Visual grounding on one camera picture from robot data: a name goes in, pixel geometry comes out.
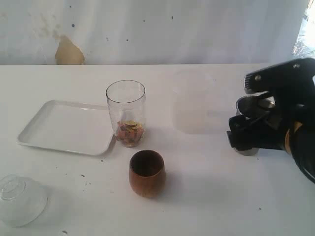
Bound brown wooden cup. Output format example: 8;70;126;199
129;149;166;198

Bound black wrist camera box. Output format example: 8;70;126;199
244;58;315;104

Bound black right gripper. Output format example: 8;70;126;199
226;92;315;151

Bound clear plastic tumbler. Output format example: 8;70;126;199
105;80;146;137

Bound stainless steel cup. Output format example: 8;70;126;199
235;94;276;156

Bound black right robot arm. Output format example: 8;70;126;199
227;90;315;160

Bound clear dome lid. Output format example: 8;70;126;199
0;175;48;227

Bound white rectangular plastic tray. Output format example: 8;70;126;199
17;100;114;156

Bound brown chunks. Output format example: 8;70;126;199
116;120;145;148

